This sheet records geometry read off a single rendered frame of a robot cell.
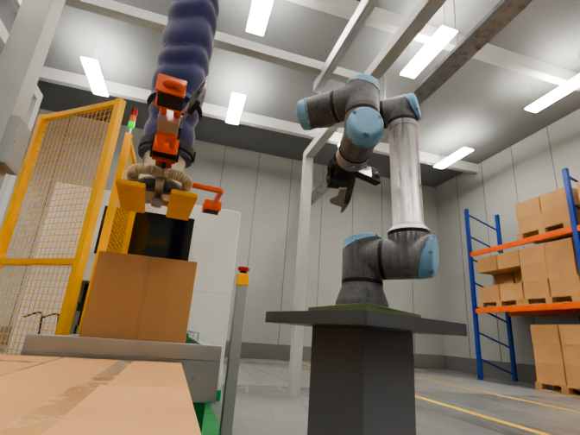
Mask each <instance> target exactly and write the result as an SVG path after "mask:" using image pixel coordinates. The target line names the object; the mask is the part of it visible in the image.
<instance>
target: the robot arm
mask: <svg viewBox="0 0 580 435"><path fill-rule="evenodd" d="M380 96H381V92H380V86H379V83H378V81H377V80H376V79H375V78H374V77H372V76H370V75H368V74H357V75H354V76H352V77H351V78H350V79H349V80H348V82H347V83H346V86H344V87H341V88H337V89H335V90H333V91H328V92H325V93H321V94H318V95H316V96H312V97H309V98H304V99H301V100H300V101H299V102H298V103H297V108H296V110H297V117H298V120H299V124H300V126H301V128H302V129H303V130H312V129H317V128H329V127H332V128H344V133H343V136H342V139H341V142H340V144H339V147H338V150H337V153H336V154H334V153H333V156H332V158H331V160H330V161H329V164H328V167H327V170H328V172H327V175H326V183H327V188H335V189H338V188H339V187H347V188H346V190H345V189H340V190H339V191H338V195H337V196H336V197H333V198H331V199H330V202H331V204H334V205H337V206H340V207H341V211H340V213H343V212H344V210H345V209H346V208H347V206H348V204H349V202H350V199H351V195H352V191H353V187H354V185H355V183H356V177H357V178H358V179H360V180H364V181H366V182H368V183H370V184H372V185H374V186H377V185H379V184H381V172H380V171H379V170H377V169H375V168H373V167H371V166H369V165H367V162H368V160H369V157H370V156H371V154H372V152H373V150H374V148H375V145H376V143H377V142H378V141H379V140H380V138H381V135H382V131H383V129H388V136H389V157H390V177H391V198H392V219H393V227H392V228H391V229H390V230H389V231H388V239H382V237H381V236H380V235H378V234H375V233H371V232H363V233H358V234H353V235H351V236H348V237H347V238H346V239H345V240H344V248H343V266H342V287H341V289H340V292H339V294H338V296H337V299H336V305H343V304H353V303H363V302H367V303H371V304H375V305H378V306H385V307H389V305H388V301H387V298H386V295H385V293H384V291H383V281H384V280H416V279H420V280H422V279H427V278H432V277H434V276H435V275H436V274H437V272H438V240H437V238H436V236H434V235H431V231H430V230H429V229H428V228H427V227H425V226H424V213H423V200H422V188H421V176H420V164H419V139H418V122H419V121H420V120H422V116H421V113H420V109H419V104H418V101H417V98H416V96H415V94H414V93H407V94H402V95H399V96H396V97H393V98H387V99H384V100H380Z"/></svg>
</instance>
